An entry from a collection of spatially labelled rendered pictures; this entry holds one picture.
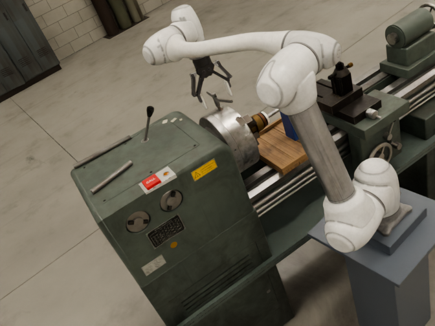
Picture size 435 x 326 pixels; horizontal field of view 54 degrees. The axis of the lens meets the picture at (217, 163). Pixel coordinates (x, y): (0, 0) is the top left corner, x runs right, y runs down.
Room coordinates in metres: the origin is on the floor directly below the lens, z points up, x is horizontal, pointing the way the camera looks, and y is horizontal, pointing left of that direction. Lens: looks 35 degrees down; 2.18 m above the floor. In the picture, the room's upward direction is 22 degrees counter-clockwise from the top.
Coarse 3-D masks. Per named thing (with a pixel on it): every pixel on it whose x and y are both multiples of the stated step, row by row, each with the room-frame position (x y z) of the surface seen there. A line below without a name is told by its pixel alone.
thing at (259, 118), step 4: (252, 116) 1.75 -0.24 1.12; (256, 116) 1.74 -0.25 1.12; (260, 116) 1.75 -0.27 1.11; (264, 116) 1.74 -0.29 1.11; (256, 120) 1.72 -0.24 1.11; (260, 120) 1.72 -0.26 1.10; (264, 120) 1.73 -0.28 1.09; (260, 124) 1.71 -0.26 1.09; (264, 124) 1.73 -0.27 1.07; (252, 128) 1.71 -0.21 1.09; (256, 128) 1.72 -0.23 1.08; (260, 128) 1.71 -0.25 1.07; (252, 132) 1.71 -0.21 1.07
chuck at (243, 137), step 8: (216, 112) 1.72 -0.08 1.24; (224, 112) 1.69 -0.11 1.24; (232, 112) 1.67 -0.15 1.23; (224, 120) 1.64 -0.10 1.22; (232, 120) 1.63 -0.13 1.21; (232, 128) 1.60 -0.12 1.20; (240, 128) 1.60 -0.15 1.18; (248, 128) 1.60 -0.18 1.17; (232, 136) 1.58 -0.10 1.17; (240, 136) 1.58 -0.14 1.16; (248, 136) 1.58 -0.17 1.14; (240, 144) 1.56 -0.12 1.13; (248, 144) 1.56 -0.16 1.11; (256, 144) 1.57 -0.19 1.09; (240, 152) 1.55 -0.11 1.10; (248, 152) 1.56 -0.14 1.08; (256, 152) 1.57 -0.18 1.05; (248, 160) 1.56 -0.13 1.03; (256, 160) 1.59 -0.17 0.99
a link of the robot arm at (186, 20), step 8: (176, 8) 1.72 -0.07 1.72; (184, 8) 1.70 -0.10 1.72; (192, 8) 1.73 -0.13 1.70; (176, 16) 1.70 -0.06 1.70; (184, 16) 1.69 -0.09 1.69; (192, 16) 1.70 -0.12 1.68; (176, 24) 1.68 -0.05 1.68; (184, 24) 1.67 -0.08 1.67; (192, 24) 1.68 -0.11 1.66; (200, 24) 1.71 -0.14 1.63; (184, 32) 1.65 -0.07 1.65; (192, 32) 1.67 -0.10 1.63; (200, 32) 1.69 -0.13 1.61; (192, 40) 1.67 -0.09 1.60; (200, 40) 1.69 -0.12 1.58
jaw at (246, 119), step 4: (244, 116) 1.66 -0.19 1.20; (248, 116) 1.66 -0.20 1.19; (236, 120) 1.64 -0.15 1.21; (240, 120) 1.63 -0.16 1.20; (244, 120) 1.64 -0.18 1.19; (248, 120) 1.64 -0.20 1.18; (252, 120) 1.68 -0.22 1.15; (240, 124) 1.62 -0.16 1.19; (248, 124) 1.64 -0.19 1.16; (252, 124) 1.68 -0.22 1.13; (256, 124) 1.71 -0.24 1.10
